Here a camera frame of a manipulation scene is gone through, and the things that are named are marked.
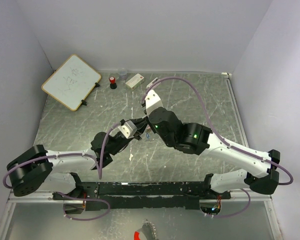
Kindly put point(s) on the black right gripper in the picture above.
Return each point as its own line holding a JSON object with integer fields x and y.
{"x": 147, "y": 120}

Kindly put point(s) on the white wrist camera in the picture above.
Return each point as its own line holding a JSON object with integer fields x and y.
{"x": 128, "y": 129}
{"x": 152, "y": 102}

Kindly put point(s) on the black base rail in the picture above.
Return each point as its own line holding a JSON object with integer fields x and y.
{"x": 139, "y": 195}

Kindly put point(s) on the paper clip jar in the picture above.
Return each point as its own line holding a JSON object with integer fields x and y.
{"x": 123, "y": 73}

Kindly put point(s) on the red black stamp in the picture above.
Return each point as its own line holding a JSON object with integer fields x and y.
{"x": 112, "y": 82}

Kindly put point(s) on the white stapler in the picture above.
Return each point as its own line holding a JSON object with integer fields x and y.
{"x": 153, "y": 84}

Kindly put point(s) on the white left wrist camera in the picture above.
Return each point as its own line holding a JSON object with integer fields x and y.
{"x": 128, "y": 129}

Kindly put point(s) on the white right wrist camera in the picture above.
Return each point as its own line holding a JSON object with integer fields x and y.
{"x": 152, "y": 102}

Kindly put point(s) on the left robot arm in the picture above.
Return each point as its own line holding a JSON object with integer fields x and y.
{"x": 58, "y": 171}

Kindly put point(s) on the green white staple box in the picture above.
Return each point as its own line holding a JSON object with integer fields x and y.
{"x": 135, "y": 81}

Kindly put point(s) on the yellow framed whiteboard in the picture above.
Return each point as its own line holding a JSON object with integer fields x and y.
{"x": 72, "y": 82}

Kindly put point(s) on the red white tool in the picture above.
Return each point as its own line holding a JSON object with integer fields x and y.
{"x": 148, "y": 229}

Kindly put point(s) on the silver keyring with clips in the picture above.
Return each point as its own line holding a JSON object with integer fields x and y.
{"x": 148, "y": 130}

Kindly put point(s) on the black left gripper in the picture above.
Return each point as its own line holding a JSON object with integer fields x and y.
{"x": 139, "y": 123}

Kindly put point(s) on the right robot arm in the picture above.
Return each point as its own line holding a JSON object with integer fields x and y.
{"x": 257, "y": 170}

